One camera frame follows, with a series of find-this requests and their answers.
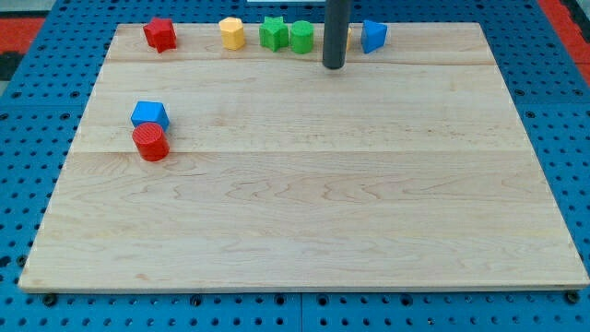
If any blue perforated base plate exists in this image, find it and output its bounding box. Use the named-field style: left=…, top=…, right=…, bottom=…
left=1, top=0, right=589, bottom=331

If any green star block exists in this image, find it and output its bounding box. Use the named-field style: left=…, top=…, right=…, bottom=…
left=259, top=17, right=289, bottom=52

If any yellow block behind rod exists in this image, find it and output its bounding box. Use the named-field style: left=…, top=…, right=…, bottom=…
left=346, top=27, right=352, bottom=51

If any yellow hexagon block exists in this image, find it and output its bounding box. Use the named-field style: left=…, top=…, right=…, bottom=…
left=218, top=17, right=245, bottom=51

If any red star block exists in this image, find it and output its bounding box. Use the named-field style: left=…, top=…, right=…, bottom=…
left=143, top=18, right=177, bottom=53

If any blue cube block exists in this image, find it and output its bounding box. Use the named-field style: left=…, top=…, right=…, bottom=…
left=130, top=101, right=170, bottom=132

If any red cylinder block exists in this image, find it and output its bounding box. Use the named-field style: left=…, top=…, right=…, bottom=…
left=132, top=122, right=170, bottom=161

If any blue triangle block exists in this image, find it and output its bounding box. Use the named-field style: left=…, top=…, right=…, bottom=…
left=360, top=20, right=388, bottom=53

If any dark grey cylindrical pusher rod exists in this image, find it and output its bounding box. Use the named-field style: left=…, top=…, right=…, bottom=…
left=322, top=0, right=352, bottom=70

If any green cylinder block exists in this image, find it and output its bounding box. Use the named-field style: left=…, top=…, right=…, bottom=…
left=290, top=20, right=314, bottom=54

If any light wooden board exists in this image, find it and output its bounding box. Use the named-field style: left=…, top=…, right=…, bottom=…
left=18, top=23, right=589, bottom=294

